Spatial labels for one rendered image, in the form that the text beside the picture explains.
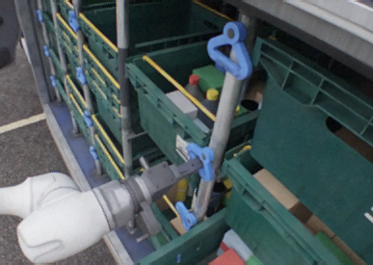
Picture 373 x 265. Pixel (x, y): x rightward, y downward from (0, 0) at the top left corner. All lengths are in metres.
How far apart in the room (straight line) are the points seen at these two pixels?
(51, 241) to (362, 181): 0.49
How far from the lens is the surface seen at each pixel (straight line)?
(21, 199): 0.65
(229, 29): 0.43
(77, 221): 0.51
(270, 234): 0.65
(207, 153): 0.58
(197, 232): 0.79
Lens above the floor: 2.14
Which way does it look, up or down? 43 degrees down
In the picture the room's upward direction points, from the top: 9 degrees clockwise
